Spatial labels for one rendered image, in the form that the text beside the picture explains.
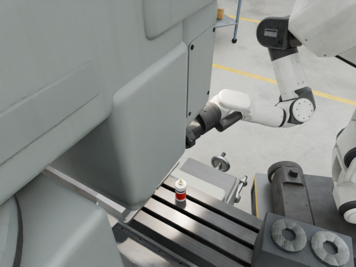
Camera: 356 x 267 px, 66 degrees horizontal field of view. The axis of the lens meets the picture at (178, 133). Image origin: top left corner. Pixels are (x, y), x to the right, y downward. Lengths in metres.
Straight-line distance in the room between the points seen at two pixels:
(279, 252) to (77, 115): 0.63
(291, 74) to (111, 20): 0.77
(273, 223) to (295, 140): 2.02
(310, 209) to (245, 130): 1.37
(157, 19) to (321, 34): 0.60
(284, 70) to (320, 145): 1.90
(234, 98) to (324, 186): 0.97
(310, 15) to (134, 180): 0.65
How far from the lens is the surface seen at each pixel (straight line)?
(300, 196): 1.58
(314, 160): 2.67
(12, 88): 0.25
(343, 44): 0.90
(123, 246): 1.05
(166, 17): 0.38
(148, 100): 0.38
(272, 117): 0.95
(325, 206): 1.62
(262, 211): 1.69
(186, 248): 0.96
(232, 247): 0.98
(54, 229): 0.32
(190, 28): 0.50
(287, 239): 0.82
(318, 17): 0.86
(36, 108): 0.26
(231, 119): 0.87
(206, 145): 2.53
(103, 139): 0.39
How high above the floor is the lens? 1.78
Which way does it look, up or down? 42 degrees down
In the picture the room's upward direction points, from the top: straight up
